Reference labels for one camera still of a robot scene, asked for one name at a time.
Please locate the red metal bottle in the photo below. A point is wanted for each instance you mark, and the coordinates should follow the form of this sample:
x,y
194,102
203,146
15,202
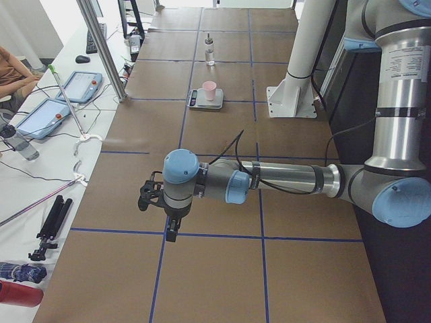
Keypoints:
x,y
20,295

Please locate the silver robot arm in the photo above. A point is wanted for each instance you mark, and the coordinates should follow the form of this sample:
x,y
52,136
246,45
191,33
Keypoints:
x,y
388,185

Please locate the aluminium frame post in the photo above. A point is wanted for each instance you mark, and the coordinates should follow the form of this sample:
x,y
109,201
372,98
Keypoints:
x,y
91,21

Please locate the upper teach pendant tablet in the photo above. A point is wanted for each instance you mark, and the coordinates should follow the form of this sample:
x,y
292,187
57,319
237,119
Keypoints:
x,y
81,86

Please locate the lower teach pendant tablet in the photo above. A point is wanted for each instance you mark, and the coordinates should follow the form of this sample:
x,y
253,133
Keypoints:
x,y
44,119

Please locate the blue folded umbrella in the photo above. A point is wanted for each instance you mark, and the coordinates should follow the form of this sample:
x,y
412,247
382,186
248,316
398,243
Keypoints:
x,y
23,272

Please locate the clear plastic water bottle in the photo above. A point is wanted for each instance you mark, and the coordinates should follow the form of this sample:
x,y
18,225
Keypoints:
x,y
15,140

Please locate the black folded tripod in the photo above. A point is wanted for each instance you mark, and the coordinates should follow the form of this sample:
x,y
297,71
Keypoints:
x,y
51,228

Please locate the clear glass sauce bottle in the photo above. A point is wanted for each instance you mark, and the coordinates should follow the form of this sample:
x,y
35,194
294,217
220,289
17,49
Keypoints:
x,y
209,50

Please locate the black computer mouse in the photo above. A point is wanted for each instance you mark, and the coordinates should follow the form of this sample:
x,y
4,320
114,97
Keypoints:
x,y
81,59

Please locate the black keyboard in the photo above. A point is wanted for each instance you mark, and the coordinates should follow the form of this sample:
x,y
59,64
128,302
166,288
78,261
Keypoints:
x,y
90,43

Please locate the person in orange shirt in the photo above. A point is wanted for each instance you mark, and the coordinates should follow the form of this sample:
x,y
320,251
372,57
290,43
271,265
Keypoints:
x,y
17,80

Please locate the pink plastic cup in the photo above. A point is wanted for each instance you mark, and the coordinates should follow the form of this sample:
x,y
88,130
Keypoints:
x,y
209,88

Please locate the silver digital kitchen scale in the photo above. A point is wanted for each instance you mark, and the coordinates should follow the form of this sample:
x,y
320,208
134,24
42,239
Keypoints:
x,y
196,99

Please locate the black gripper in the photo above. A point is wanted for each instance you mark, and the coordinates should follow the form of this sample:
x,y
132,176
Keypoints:
x,y
175,214

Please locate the teach pendant tablet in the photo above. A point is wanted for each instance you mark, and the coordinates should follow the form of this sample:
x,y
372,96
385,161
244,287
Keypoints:
x,y
44,119
81,86

